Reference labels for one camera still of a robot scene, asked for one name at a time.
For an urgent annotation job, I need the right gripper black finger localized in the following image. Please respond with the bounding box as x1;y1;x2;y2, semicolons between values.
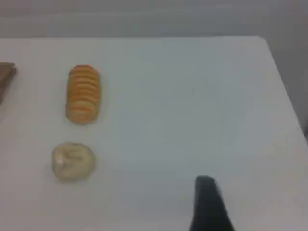
188;175;235;231

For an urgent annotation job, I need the pale egg yolk pastry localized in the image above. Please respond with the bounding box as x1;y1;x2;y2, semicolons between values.
51;141;96;181

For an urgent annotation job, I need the long ridged orange bread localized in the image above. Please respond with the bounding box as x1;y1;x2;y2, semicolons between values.
65;64;102;125

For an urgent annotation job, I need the brown burlap tote bag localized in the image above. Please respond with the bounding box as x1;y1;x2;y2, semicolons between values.
0;62;17;106

